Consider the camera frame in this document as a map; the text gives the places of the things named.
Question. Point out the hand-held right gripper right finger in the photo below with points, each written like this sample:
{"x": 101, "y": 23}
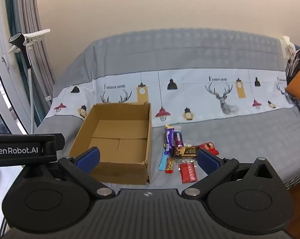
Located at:
{"x": 208, "y": 163}

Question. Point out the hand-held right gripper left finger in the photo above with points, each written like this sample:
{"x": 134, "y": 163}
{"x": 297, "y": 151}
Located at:
{"x": 89, "y": 159}

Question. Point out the cardboard box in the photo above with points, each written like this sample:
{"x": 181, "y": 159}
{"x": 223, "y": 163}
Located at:
{"x": 120, "y": 129}

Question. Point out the blue stick packet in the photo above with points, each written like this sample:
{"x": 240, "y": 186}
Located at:
{"x": 162, "y": 163}

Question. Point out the large purple chocolate bar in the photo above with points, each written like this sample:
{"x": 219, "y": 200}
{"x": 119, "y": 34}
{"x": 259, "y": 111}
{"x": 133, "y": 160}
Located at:
{"x": 169, "y": 139}

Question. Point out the red packet with white print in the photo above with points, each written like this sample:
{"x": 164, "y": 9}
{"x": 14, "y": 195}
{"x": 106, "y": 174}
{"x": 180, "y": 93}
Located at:
{"x": 211, "y": 147}

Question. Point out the clear wrapped candy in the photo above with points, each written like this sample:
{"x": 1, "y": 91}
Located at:
{"x": 188, "y": 159}

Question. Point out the plain red snack packet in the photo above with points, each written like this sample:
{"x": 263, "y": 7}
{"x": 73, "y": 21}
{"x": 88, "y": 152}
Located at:
{"x": 188, "y": 173}

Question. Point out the dark brown snack packet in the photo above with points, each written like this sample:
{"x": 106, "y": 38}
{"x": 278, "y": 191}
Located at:
{"x": 187, "y": 151}

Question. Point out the printed grey bed sheet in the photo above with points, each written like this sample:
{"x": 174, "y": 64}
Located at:
{"x": 214, "y": 134}

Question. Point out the small purple snack bar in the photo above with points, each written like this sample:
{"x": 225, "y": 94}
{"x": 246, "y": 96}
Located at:
{"x": 178, "y": 139}

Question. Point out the small orange snack bar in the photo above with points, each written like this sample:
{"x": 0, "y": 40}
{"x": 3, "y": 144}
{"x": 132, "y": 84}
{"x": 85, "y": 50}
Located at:
{"x": 170, "y": 165}

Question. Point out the small white packet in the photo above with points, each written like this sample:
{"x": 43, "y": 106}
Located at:
{"x": 178, "y": 129}

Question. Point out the small white clip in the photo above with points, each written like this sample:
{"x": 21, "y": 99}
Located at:
{"x": 46, "y": 98}

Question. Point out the dark bag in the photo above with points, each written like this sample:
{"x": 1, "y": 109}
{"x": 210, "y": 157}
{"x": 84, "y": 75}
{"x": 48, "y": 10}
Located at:
{"x": 298, "y": 104}

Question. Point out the garment steamer stand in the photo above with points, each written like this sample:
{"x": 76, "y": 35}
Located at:
{"x": 25, "y": 39}

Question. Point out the orange cushion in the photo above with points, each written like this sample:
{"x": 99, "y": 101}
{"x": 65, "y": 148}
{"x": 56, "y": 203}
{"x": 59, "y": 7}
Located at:
{"x": 299, "y": 84}

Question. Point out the grey curtain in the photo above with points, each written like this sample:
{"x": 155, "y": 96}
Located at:
{"x": 35, "y": 12}

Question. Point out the white window frame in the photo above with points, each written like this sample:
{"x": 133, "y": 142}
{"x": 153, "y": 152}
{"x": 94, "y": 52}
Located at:
{"x": 3, "y": 62}

